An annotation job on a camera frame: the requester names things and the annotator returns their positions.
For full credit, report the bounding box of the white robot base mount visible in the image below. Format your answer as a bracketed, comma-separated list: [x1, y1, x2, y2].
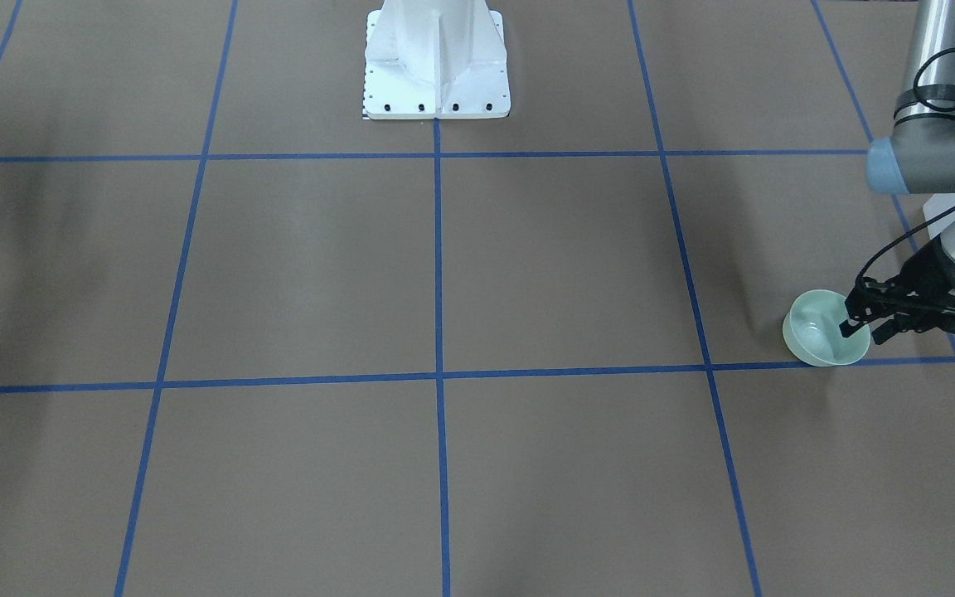
[361, 1, 511, 120]

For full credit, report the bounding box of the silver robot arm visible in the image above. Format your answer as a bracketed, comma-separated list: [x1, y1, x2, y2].
[838, 1, 955, 344]

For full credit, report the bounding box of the light green bowl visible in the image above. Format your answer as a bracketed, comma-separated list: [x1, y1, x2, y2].
[782, 289, 872, 367]

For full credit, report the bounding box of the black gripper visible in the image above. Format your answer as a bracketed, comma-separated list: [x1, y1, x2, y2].
[838, 239, 955, 345]

